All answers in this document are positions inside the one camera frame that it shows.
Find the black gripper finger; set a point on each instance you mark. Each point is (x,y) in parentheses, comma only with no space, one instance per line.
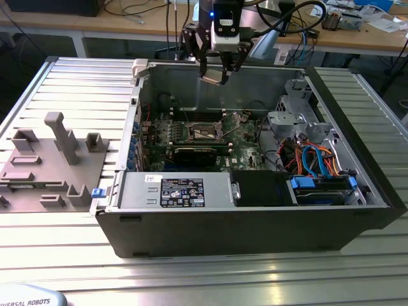
(203,68)
(225,78)

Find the silver CPU plate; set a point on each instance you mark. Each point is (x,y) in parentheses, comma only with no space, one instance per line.
(213,78)

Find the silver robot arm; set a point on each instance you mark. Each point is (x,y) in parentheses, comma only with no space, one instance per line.
(266,43)

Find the thin metal locking lever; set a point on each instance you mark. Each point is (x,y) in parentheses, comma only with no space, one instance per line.
(187,116)

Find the CPU socket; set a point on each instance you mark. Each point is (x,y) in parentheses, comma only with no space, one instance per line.
(204,132)

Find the pale grey case latch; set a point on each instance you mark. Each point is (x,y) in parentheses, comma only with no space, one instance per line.
(140,67)

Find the green motherboard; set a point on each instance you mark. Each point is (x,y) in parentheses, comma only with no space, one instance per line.
(245,140)

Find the grey metal drive cage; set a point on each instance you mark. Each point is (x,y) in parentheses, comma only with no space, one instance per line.
(283,121)

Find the wooden desk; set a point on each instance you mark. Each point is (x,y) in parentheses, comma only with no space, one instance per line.
(127,27)

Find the black graphics card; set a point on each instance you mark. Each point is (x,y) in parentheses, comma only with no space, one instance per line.
(194,156)

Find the small black device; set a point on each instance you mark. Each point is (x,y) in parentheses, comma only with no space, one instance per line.
(313,32)

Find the black plastic shroud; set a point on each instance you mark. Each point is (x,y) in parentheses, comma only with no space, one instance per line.
(258,188)

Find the metal cooler heatsink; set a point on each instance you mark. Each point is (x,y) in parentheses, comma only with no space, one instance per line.
(331,20)

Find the hard disk in blue carrier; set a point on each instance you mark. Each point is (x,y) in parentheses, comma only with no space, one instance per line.
(301,184)

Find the grey electronic device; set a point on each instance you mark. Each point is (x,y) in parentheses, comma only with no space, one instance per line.
(350,22)

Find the grey power supply unit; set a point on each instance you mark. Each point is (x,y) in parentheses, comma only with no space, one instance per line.
(140,191)

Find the black equipment box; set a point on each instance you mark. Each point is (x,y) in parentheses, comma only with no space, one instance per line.
(54,8)

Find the black PC case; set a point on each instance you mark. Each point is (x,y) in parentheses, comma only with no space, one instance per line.
(223,232)

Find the blue plastic latch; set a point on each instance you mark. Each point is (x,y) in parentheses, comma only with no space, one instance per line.
(97,192)

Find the blue cardboard box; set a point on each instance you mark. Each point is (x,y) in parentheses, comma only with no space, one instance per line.
(373,4)

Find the grey plastic parts rack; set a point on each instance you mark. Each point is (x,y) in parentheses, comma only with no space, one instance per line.
(48,159)

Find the pale blue teach pendant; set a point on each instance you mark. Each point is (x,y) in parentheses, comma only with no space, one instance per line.
(32,301)

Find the large white wrist camera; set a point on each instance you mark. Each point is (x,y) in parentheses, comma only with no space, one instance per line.
(224,43)

